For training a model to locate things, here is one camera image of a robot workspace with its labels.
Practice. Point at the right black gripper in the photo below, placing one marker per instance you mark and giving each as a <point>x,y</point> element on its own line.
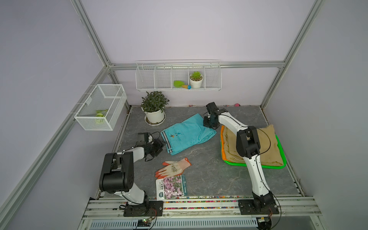
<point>205,122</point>

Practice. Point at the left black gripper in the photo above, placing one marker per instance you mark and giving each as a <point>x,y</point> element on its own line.
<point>159,145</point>

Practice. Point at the teal pants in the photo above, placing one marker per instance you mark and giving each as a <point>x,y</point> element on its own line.
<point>188,133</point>

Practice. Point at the khaki pants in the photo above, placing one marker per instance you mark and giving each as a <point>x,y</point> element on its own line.
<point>272,155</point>

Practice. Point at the orange pants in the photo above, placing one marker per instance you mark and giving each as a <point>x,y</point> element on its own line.
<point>222,144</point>

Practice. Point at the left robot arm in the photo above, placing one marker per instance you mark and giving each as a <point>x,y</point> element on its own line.
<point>117,173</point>

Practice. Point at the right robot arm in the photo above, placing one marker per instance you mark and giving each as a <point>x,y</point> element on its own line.
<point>248,147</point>

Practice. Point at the green item in side basket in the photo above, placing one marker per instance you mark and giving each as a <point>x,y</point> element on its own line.
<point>101,116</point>

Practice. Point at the red white work glove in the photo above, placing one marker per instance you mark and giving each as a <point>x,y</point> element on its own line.
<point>172,168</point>

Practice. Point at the flower seed packet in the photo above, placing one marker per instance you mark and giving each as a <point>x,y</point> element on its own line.
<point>171,187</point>

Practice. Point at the large potted plant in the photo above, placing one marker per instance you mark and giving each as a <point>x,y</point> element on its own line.
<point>153,105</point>

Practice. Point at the small potted succulent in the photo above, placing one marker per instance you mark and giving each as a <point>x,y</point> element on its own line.
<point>195,80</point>

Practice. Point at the green toy shovel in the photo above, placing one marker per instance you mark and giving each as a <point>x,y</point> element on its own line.
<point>181,84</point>

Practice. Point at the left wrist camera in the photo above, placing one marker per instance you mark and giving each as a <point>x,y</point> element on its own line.
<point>144,138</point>

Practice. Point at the white wire wall shelf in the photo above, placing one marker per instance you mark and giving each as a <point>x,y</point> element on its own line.
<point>160,77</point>

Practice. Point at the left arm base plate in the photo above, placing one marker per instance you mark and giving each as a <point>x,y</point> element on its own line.
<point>147,209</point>

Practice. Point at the white wire side basket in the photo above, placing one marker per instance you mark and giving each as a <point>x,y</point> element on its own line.
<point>103,96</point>

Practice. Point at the aluminium mounting rail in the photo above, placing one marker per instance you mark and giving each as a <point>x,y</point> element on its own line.
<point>204,213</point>

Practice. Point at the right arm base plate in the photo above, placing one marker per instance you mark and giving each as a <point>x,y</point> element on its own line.
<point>258,207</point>

